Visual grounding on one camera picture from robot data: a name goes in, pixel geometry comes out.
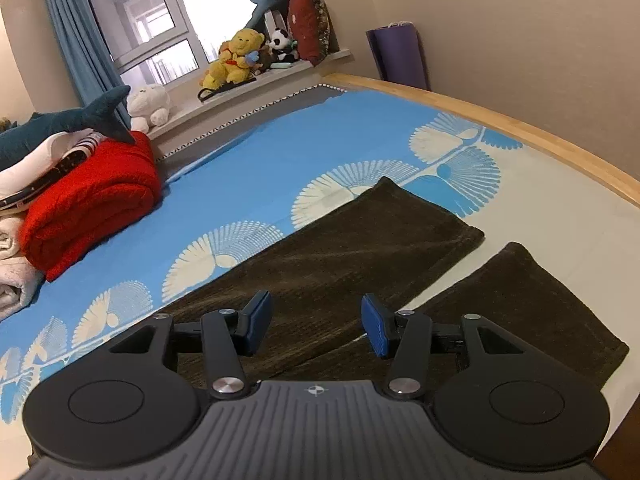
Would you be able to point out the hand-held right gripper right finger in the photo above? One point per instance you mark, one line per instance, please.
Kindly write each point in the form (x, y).
(375, 326)

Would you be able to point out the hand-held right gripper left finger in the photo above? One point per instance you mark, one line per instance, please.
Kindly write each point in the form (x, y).
(257, 321)

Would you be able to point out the blue patterned bed sheet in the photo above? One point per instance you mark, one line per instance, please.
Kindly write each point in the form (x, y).
(250, 160)

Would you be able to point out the red folded blanket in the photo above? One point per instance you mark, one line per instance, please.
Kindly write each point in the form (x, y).
(90, 200)

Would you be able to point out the grey mattress pad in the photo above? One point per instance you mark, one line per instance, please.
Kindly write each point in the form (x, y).
(250, 110)

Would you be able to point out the white windowsill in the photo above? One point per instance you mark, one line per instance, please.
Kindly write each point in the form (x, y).
(190, 110)

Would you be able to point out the white plush toy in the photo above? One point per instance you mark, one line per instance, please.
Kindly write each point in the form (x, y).
(147, 105)

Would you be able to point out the white speckled folded quilt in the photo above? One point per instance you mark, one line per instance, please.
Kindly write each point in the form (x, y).
(17, 285)

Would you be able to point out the navy patterned folded blanket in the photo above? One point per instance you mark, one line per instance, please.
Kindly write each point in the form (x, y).
(55, 170)

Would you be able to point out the yellow bear plush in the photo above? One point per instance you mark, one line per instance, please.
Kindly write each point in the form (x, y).
(235, 67)

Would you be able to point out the cream folded blanket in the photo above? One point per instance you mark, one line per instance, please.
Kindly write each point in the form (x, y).
(10, 237)

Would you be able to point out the small blue plush toy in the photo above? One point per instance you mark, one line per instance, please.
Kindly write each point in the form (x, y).
(252, 56)

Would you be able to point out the blue shark plush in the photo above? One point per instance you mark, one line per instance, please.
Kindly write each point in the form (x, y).
(75, 120)

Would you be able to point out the panda plush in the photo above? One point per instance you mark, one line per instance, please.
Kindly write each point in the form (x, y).
(281, 42)

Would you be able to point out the red cushion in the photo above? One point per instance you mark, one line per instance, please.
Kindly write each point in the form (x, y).
(306, 25)

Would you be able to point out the window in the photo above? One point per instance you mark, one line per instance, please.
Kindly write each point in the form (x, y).
(165, 10)

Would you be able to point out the wooden bed frame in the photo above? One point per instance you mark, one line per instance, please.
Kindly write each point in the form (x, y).
(500, 116)

